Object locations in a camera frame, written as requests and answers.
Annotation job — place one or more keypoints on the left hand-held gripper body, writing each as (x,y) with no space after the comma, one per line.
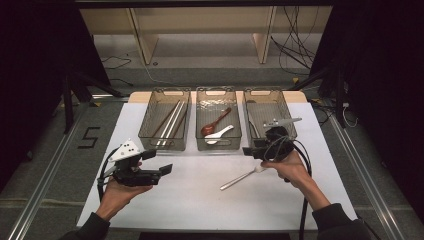
(125,151)

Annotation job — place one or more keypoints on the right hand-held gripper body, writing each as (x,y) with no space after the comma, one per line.
(276,146)

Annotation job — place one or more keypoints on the metal table knife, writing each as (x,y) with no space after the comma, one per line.
(254,129)

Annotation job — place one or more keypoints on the metal fork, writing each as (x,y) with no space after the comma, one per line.
(236,181)

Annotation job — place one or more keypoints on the white ceramic spoon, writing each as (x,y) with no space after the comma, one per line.
(218,134)

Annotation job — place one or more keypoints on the grey clear plastic bin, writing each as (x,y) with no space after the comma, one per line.
(217,100)
(156,110)
(266,106)

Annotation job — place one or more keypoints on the white chopstick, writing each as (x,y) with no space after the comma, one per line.
(170,123)
(175,124)

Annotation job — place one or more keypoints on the brown wooden spoon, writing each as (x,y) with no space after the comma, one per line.
(208,129)

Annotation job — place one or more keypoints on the person's right hand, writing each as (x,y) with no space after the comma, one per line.
(291,170)

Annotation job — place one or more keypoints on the person's left hand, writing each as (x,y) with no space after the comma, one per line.
(116,198)

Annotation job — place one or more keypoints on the white table cover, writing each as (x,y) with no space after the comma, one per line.
(193,206)

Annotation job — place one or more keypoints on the black metal stand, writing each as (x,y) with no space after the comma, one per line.
(339,100)
(68,106)

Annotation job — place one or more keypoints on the black curtain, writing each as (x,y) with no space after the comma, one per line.
(33,66)
(383,66)

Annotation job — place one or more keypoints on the beige wooden desk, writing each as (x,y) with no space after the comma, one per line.
(206,20)

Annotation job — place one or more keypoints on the metal floor rail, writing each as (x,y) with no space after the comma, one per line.
(366,180)
(43,186)

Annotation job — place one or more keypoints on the black frame bar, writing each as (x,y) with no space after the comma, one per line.
(200,3)

